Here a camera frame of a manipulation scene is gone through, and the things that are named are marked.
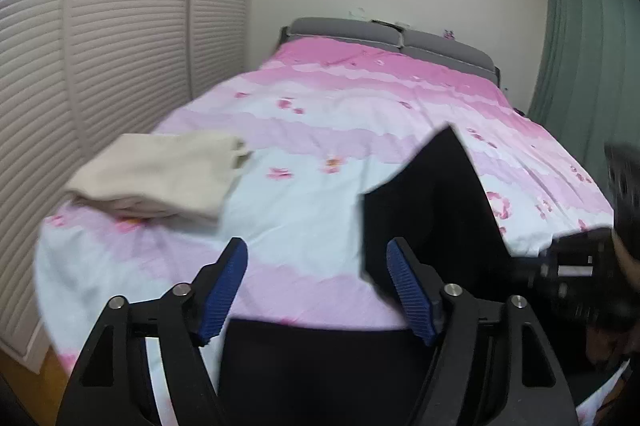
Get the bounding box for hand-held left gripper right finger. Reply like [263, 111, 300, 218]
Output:
[386, 237, 577, 426]

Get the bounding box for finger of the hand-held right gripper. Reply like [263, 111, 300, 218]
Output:
[510, 228, 615, 301]

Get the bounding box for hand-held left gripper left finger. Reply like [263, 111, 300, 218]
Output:
[55, 237, 249, 426]

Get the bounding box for black pants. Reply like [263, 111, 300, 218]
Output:
[217, 125, 628, 426]

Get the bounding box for beige folded pants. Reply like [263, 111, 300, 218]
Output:
[65, 132, 251, 223]

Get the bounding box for pink floral blanket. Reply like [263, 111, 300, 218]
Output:
[34, 36, 632, 426]

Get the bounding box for green curtain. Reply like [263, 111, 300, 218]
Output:
[526, 0, 640, 201]

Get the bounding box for grey padded headboard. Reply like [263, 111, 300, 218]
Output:
[278, 17, 502, 87]

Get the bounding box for white louvred wardrobe doors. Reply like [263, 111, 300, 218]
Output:
[0, 0, 263, 374]

